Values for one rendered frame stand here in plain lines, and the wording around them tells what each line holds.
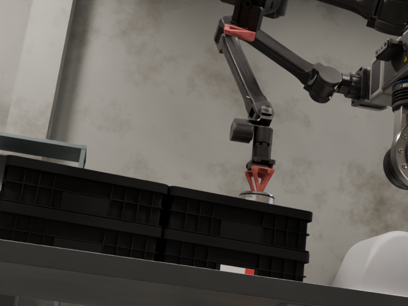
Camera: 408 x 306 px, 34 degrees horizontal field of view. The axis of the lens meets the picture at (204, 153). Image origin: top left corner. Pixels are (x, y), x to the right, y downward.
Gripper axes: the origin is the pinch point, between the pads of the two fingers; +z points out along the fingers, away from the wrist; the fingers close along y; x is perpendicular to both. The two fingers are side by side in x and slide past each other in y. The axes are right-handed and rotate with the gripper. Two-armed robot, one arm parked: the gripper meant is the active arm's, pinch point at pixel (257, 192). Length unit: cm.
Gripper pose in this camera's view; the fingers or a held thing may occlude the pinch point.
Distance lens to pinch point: 196.5
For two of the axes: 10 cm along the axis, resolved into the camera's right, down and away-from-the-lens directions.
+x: 9.7, 1.6, 1.6
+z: -1.1, 9.6, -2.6
